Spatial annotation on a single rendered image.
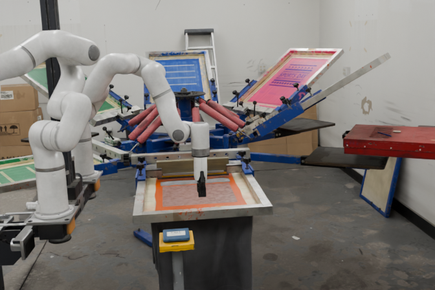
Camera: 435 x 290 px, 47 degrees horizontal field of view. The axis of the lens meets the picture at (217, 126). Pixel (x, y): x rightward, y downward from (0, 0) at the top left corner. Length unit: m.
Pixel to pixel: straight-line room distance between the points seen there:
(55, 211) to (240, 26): 5.33
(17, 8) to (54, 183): 5.35
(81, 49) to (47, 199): 0.49
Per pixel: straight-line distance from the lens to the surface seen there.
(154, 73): 1.99
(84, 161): 2.13
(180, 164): 2.64
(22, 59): 1.61
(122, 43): 6.72
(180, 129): 1.95
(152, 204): 2.32
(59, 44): 1.61
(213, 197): 2.36
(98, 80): 2.05
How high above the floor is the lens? 1.72
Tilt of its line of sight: 11 degrees down
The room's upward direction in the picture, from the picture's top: 2 degrees counter-clockwise
